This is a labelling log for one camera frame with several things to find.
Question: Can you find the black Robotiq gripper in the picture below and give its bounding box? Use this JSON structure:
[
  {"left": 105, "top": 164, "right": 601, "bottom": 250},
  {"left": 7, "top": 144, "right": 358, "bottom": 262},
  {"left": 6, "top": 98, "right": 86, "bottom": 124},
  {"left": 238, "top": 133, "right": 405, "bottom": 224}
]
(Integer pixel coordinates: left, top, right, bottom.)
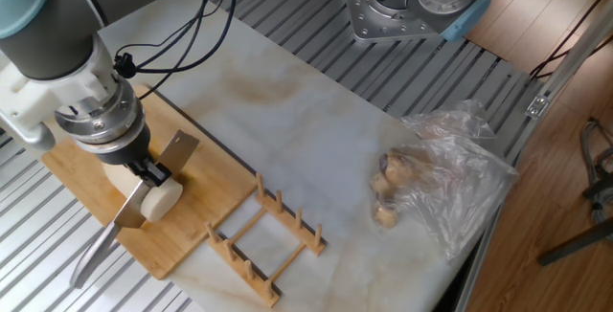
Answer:
[{"left": 93, "top": 124, "right": 173, "bottom": 189}]

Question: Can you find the steel cleaver knife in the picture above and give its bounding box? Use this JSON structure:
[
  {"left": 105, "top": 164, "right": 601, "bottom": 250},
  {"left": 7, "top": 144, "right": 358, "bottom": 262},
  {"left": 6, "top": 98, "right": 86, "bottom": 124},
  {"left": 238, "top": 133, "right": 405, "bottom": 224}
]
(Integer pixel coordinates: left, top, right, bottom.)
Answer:
[{"left": 70, "top": 128, "right": 201, "bottom": 289}]

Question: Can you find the round white radish slice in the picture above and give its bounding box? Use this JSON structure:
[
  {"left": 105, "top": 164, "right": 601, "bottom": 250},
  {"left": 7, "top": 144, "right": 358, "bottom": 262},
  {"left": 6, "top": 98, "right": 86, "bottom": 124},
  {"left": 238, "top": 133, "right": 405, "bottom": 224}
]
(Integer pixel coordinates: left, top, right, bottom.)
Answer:
[{"left": 140, "top": 176, "right": 184, "bottom": 224}]

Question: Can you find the wooden cutting board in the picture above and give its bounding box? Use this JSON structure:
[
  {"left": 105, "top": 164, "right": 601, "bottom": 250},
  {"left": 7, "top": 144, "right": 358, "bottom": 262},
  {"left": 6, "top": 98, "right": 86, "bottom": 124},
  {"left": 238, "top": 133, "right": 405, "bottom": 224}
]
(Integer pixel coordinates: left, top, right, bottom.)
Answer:
[{"left": 41, "top": 84, "right": 259, "bottom": 280}]

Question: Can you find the wooden peg rack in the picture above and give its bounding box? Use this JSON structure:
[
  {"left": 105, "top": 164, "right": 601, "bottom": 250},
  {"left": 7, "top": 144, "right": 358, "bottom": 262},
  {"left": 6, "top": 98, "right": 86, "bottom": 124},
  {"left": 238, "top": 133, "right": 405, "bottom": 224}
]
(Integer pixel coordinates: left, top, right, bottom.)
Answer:
[{"left": 203, "top": 170, "right": 327, "bottom": 308}]

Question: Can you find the white marble slab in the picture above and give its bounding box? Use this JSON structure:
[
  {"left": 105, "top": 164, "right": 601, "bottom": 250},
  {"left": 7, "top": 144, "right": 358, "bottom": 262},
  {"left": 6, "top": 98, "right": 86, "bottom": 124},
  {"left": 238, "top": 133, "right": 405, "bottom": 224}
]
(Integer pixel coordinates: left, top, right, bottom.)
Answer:
[{"left": 0, "top": 0, "right": 509, "bottom": 312}]

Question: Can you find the clear plastic bag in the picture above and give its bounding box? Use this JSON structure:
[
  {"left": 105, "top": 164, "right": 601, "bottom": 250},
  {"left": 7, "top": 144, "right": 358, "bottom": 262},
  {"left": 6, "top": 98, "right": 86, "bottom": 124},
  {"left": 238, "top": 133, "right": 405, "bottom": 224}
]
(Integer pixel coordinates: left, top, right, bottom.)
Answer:
[{"left": 371, "top": 99, "right": 521, "bottom": 260}]

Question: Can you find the black stand leg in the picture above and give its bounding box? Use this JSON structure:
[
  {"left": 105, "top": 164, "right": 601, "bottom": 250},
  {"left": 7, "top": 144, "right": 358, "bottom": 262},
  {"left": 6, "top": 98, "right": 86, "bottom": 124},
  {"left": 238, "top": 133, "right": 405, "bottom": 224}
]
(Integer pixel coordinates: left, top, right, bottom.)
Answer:
[{"left": 535, "top": 215, "right": 613, "bottom": 268}]

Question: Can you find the silver wrist coupling ring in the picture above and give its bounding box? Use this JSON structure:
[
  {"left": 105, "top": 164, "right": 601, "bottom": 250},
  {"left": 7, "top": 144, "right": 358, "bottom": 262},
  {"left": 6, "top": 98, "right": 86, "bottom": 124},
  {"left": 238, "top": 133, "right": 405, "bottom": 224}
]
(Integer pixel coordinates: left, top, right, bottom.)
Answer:
[{"left": 54, "top": 79, "right": 146, "bottom": 155}]

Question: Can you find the black cable with clip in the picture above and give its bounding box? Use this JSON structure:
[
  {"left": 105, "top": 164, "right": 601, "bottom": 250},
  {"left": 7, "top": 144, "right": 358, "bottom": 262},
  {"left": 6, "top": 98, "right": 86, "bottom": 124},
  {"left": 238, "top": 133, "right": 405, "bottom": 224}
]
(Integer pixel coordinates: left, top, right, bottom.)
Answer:
[{"left": 112, "top": 0, "right": 221, "bottom": 79}]

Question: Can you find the white plastic wrist mount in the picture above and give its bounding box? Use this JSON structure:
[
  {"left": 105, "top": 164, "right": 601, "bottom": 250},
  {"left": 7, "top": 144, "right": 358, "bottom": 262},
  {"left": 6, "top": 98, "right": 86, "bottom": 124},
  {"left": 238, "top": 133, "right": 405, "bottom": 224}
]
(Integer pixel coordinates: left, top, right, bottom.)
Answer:
[{"left": 0, "top": 33, "right": 119, "bottom": 131}]

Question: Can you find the black cable with metal plug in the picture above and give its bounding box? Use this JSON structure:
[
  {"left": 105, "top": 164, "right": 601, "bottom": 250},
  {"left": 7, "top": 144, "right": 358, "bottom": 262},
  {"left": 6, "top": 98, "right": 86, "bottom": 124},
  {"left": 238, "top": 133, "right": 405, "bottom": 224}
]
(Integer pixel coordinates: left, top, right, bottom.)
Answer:
[{"left": 136, "top": 0, "right": 240, "bottom": 101}]

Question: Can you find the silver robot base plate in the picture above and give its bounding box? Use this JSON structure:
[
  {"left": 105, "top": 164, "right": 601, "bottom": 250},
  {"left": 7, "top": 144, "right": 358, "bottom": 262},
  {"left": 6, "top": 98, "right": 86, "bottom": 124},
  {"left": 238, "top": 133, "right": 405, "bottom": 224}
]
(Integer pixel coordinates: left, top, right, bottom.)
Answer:
[{"left": 342, "top": 0, "right": 449, "bottom": 44}]

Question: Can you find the silver corner bracket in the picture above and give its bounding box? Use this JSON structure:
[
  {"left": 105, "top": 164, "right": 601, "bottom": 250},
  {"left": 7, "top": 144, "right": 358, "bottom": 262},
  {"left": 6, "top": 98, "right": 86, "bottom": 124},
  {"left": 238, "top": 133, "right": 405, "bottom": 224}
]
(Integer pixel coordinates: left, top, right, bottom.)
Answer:
[{"left": 525, "top": 94, "right": 550, "bottom": 120}]

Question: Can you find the aluminium frame rail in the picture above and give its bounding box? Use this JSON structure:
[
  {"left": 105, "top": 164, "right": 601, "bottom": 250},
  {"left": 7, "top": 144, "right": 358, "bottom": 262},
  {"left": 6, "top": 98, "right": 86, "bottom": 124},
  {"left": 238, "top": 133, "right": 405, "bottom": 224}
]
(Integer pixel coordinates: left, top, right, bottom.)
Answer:
[{"left": 452, "top": 0, "right": 613, "bottom": 312}]

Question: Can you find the grey cable bundle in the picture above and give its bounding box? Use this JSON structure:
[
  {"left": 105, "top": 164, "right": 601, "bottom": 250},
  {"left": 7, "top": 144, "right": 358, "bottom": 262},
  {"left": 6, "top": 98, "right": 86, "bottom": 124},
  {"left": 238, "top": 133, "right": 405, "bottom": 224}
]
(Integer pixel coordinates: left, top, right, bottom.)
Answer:
[{"left": 579, "top": 118, "right": 613, "bottom": 225}]

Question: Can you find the black floor cable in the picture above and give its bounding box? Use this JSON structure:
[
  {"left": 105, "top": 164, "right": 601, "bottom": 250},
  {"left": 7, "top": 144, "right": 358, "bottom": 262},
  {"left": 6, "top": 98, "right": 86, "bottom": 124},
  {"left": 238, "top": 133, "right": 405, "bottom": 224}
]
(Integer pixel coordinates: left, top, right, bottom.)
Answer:
[{"left": 529, "top": 0, "right": 613, "bottom": 81}]

